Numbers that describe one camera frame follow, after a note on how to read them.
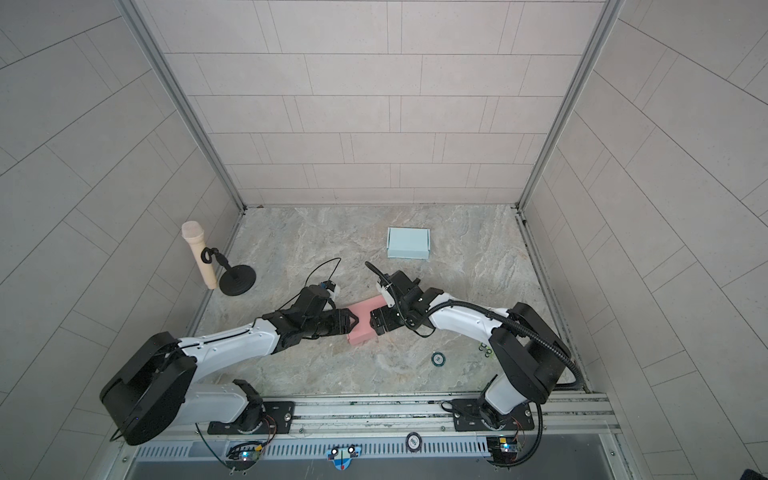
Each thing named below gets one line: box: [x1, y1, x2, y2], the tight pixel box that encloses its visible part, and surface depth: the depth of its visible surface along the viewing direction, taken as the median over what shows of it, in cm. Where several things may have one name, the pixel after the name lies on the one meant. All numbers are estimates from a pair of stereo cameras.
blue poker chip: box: [431, 351, 446, 367], surface depth 82 cm
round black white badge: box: [405, 431, 422, 453], surface depth 69 cm
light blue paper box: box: [386, 227, 431, 259], surface depth 104 cm
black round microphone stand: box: [200, 247, 257, 296], surface depth 95 cm
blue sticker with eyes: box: [326, 446, 362, 471], surface depth 67 cm
